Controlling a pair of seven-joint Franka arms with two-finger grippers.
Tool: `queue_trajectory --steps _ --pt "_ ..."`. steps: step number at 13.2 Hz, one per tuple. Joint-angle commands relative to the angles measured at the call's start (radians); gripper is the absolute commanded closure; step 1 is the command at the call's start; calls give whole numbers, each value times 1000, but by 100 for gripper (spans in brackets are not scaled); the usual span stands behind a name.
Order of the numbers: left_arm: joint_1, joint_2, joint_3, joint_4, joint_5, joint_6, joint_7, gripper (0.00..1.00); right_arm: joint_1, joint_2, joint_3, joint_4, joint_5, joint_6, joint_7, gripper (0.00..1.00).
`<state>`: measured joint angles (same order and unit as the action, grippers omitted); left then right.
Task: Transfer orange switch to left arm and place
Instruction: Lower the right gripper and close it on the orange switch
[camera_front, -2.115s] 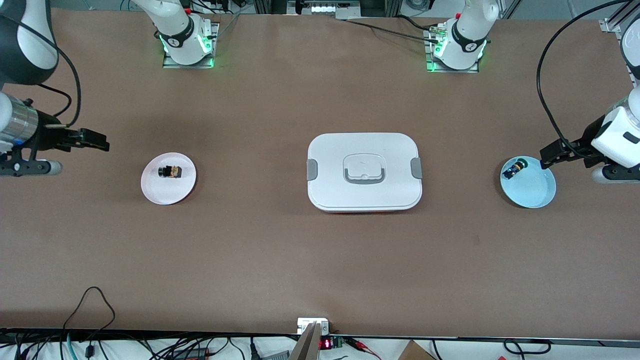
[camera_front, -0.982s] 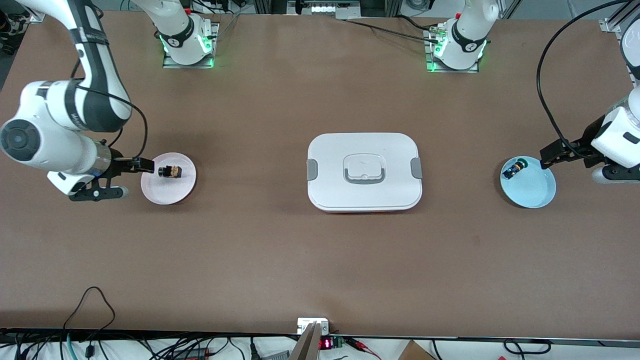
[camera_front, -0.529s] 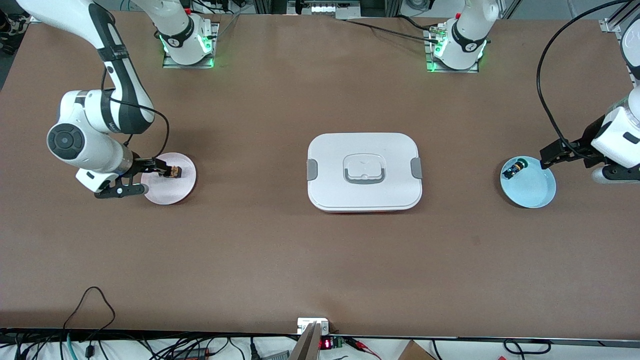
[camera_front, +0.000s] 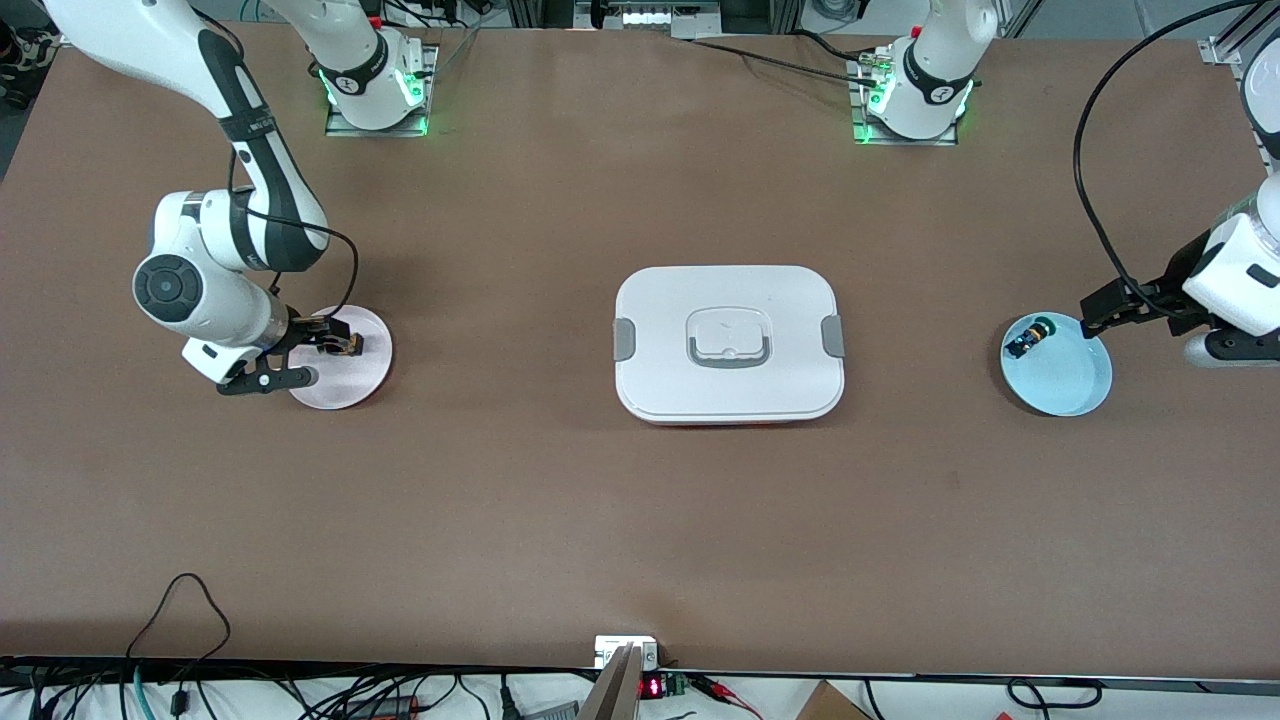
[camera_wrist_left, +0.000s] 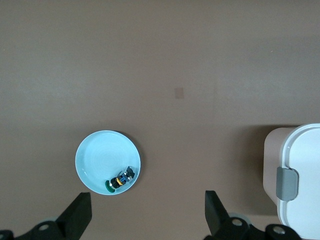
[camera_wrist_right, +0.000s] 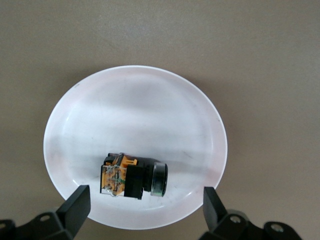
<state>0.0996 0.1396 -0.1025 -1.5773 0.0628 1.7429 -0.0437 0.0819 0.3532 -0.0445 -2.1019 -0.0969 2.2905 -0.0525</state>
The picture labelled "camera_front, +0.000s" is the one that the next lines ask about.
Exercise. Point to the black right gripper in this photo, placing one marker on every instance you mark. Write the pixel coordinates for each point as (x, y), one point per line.
(303, 331)

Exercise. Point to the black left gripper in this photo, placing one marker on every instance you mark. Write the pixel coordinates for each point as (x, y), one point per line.
(1168, 287)

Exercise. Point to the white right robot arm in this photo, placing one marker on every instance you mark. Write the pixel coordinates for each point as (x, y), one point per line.
(225, 300)

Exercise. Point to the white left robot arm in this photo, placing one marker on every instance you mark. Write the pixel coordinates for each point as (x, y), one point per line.
(935, 80)

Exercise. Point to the white lunch box grey latches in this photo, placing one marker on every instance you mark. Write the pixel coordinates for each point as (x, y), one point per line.
(730, 390)

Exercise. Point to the pale pink round plate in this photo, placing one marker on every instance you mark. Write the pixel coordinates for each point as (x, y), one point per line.
(345, 385)

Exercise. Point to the light blue round plate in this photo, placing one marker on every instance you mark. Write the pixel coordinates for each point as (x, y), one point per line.
(1065, 385)

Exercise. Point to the leopard patterned item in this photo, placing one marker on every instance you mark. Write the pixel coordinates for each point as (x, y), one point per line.
(25, 50)

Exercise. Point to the grey slanted bar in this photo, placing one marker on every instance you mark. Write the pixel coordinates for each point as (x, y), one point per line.
(615, 690)

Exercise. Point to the white power strip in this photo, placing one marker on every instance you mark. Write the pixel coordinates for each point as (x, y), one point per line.
(665, 15)

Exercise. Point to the red LED display module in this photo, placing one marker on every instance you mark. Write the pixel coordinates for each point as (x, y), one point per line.
(652, 687)

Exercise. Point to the brown cardboard piece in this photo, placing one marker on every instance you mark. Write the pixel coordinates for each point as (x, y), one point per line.
(830, 705)

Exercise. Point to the red clip leads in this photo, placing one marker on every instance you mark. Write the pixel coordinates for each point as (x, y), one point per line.
(720, 688)

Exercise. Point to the aluminium cell frame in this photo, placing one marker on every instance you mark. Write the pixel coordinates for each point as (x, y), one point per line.
(1220, 50)

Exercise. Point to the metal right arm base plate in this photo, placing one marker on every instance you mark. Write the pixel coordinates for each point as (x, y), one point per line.
(431, 70)

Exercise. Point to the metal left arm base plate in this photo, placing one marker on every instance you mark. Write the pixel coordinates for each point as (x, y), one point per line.
(856, 100)

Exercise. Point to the small white mount block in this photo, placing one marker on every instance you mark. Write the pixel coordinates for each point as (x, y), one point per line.
(625, 640)

